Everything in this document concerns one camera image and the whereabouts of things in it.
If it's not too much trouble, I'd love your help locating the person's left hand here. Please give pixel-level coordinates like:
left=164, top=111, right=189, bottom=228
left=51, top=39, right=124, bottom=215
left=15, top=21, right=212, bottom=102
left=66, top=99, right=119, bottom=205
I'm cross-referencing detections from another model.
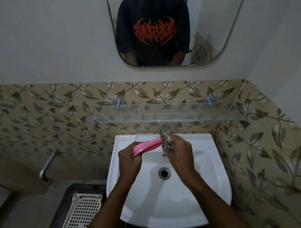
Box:
left=118, top=142, right=143, bottom=184

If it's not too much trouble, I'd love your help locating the person's right hand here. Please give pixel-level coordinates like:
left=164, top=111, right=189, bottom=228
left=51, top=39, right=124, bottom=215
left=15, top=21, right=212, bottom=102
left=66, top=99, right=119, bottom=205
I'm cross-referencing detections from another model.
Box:
left=163, top=133, right=196, bottom=181

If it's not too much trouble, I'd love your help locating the chrome sink tap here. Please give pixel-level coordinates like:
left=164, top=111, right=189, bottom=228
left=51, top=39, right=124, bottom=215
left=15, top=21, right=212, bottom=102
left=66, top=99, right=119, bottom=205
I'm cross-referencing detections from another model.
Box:
left=160, top=124, right=175, bottom=157

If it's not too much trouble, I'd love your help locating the pink plastic soap dish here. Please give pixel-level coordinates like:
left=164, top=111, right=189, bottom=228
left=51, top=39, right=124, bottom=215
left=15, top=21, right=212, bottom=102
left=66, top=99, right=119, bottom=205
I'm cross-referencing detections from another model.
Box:
left=133, top=137, right=163, bottom=156

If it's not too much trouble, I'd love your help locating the person's right forearm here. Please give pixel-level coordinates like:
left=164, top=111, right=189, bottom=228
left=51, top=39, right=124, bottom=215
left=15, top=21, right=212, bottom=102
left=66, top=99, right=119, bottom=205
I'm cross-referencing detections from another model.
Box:
left=179, top=170, right=252, bottom=228

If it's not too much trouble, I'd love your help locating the person's left forearm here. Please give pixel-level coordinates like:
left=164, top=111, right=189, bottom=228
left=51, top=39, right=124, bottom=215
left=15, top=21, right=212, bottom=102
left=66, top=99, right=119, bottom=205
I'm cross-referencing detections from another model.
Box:
left=88, top=175, right=139, bottom=228

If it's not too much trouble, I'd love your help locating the metal sink drain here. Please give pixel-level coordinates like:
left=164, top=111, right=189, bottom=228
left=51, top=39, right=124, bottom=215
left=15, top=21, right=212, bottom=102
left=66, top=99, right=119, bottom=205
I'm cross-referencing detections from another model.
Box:
left=158, top=167, right=171, bottom=180

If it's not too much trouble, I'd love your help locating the clear glass shelf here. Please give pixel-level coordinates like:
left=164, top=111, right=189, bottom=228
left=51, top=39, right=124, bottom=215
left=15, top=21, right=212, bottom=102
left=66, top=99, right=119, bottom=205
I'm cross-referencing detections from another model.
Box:
left=93, top=101, right=245, bottom=124

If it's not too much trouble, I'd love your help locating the white ceramic wash basin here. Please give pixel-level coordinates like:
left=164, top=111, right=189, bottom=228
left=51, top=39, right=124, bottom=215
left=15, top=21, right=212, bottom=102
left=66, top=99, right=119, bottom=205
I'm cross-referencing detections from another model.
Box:
left=106, top=133, right=232, bottom=228

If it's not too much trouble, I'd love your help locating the cream plastic basket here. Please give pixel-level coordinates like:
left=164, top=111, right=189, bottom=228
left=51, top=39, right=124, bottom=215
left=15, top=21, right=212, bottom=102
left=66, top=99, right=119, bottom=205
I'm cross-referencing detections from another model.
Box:
left=62, top=193, right=103, bottom=228

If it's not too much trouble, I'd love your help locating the round metal shelf bracket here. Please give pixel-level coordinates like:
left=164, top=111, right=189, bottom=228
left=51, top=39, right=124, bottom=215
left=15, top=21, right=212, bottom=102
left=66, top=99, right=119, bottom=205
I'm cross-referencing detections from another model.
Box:
left=203, top=96, right=217, bottom=106
left=112, top=98, right=127, bottom=109

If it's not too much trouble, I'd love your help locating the metal wall pipe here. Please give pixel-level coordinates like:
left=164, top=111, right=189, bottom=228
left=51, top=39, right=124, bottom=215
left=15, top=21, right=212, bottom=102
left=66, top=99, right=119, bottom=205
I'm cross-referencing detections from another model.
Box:
left=38, top=149, right=60, bottom=182

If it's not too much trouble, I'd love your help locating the wall mirror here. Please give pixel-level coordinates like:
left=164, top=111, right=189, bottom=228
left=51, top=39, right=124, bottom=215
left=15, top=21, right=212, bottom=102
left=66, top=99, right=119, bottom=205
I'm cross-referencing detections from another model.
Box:
left=106, top=0, right=244, bottom=68

